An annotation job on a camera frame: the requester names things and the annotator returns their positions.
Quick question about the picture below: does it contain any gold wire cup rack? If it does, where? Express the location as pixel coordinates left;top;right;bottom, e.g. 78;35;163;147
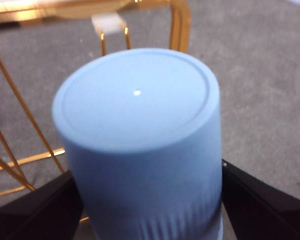
0;0;192;224

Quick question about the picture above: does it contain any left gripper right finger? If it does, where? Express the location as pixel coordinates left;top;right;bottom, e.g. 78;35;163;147
221;158;300;240

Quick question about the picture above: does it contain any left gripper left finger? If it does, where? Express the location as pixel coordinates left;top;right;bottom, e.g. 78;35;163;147
0;170;85;240

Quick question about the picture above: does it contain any blue ribbed plastic cup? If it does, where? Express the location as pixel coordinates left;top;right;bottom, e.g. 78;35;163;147
51;47;225;240

